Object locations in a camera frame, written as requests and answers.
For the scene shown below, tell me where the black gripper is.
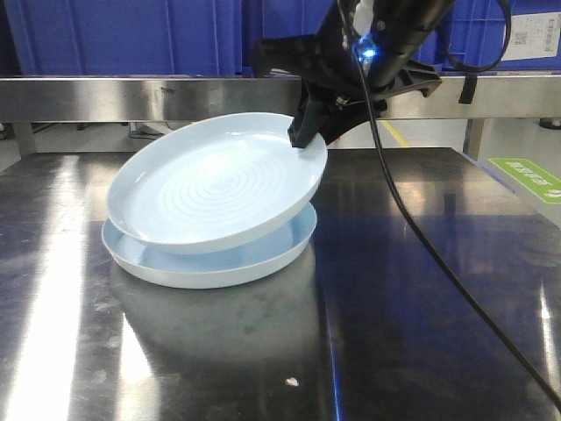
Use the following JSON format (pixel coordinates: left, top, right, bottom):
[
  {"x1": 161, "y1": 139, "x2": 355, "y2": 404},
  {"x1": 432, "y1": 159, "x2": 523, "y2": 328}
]
[{"x1": 251, "y1": 1, "x2": 442, "y2": 148}]

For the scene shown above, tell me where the light blue plate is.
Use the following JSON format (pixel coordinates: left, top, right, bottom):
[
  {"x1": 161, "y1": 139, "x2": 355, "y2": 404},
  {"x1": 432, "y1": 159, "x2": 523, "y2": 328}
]
[
  {"x1": 107, "y1": 112, "x2": 328, "y2": 253},
  {"x1": 102, "y1": 203, "x2": 317, "y2": 289}
]

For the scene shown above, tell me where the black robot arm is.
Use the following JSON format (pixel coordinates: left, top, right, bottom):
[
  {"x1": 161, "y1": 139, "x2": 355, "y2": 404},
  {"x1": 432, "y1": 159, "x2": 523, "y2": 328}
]
[{"x1": 251, "y1": 1, "x2": 452, "y2": 148}]

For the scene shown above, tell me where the blue bin upper middle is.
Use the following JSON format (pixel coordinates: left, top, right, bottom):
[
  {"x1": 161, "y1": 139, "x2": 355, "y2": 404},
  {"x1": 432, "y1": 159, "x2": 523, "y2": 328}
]
[{"x1": 252, "y1": 1, "x2": 452, "y2": 75}]

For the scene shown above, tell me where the blue bin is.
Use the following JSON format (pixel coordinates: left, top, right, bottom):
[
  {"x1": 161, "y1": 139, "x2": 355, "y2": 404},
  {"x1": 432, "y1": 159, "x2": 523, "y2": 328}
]
[
  {"x1": 252, "y1": 1, "x2": 452, "y2": 75},
  {"x1": 4, "y1": 1, "x2": 242, "y2": 76},
  {"x1": 413, "y1": 1, "x2": 560, "y2": 71}
]

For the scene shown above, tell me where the black tape strip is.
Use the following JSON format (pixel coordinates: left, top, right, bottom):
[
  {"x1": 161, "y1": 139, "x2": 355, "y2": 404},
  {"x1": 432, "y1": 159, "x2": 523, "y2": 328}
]
[{"x1": 458, "y1": 74, "x2": 478, "y2": 104}]

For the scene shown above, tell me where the blue bin upper right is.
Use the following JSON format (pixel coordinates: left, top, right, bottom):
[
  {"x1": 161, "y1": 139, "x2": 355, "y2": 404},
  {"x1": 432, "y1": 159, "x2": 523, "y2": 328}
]
[{"x1": 413, "y1": 1, "x2": 560, "y2": 71}]

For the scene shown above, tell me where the white paper label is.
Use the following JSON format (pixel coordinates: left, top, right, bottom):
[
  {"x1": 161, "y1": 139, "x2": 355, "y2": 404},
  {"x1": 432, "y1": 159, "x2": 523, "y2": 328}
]
[{"x1": 502, "y1": 11, "x2": 560, "y2": 61}]

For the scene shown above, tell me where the green floor sign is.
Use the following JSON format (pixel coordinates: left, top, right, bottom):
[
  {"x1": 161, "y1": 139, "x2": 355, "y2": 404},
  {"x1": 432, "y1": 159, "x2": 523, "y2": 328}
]
[{"x1": 488, "y1": 158, "x2": 560, "y2": 204}]

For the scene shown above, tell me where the blue bin upper left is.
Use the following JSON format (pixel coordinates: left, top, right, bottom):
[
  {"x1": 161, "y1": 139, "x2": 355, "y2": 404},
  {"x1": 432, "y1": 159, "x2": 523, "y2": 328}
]
[{"x1": 4, "y1": 1, "x2": 242, "y2": 76}]

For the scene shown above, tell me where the white frame structure behind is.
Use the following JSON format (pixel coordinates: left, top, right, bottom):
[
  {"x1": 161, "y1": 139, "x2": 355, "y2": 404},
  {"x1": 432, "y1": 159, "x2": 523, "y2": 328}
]
[{"x1": 128, "y1": 121, "x2": 194, "y2": 140}]

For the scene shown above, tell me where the stainless steel shelf rail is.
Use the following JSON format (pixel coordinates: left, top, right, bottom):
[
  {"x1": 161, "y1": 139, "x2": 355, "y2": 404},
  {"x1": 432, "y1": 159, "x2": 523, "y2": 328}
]
[{"x1": 1, "y1": 72, "x2": 560, "y2": 123}]

